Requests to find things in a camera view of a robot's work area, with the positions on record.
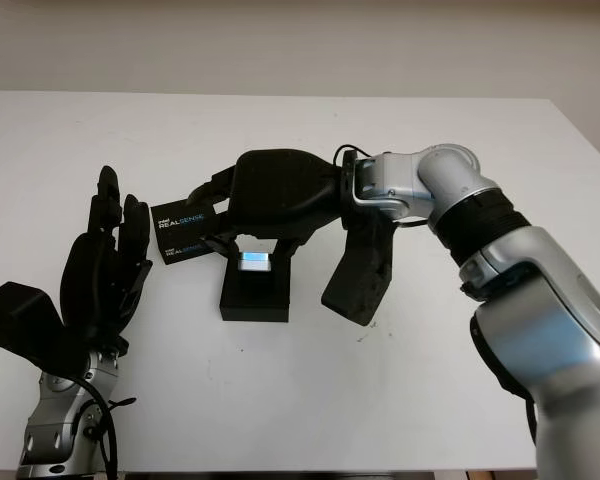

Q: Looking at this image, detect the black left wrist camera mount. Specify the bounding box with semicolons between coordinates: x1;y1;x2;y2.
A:
0;281;89;376

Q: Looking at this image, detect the black box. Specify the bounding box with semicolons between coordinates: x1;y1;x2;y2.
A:
219;237;292;323

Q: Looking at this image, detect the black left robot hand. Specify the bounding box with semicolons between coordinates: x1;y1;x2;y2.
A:
59;164;154;359

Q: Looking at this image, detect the small silver cube camera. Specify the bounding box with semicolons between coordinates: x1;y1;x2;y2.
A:
237;251;273;274

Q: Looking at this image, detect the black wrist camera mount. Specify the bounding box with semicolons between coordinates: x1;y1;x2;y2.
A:
321;209;396;329
0;281;89;376

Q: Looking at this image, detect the black RealSense box lid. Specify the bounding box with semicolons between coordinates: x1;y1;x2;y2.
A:
149;197;231;266

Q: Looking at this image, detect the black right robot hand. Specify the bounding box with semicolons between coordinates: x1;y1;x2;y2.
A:
186;148;354;261

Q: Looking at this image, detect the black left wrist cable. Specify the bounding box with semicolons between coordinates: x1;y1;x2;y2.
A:
74;377;136;474

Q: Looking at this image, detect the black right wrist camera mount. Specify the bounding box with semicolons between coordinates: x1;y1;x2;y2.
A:
321;209;396;329

